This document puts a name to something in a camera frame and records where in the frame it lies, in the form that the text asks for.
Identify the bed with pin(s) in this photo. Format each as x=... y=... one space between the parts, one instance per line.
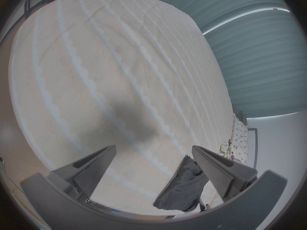
x=120 y=80

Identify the black T-shirt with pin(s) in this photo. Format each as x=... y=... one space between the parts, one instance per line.
x=184 y=188

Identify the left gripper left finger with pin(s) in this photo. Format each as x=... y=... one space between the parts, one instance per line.
x=93 y=169

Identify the white printed pillow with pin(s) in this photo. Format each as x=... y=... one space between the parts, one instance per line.
x=241 y=138

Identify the blue-green curtain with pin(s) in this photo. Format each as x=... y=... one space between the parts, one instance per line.
x=215 y=6
x=263 y=68

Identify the grey bedside table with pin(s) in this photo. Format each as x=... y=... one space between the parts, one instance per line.
x=239 y=116

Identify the dark grey dressing table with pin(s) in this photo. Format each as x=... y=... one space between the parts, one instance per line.
x=27 y=6

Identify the white printed garment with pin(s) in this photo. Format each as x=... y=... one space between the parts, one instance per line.
x=225 y=150

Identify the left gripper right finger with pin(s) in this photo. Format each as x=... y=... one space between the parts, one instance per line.
x=220 y=174

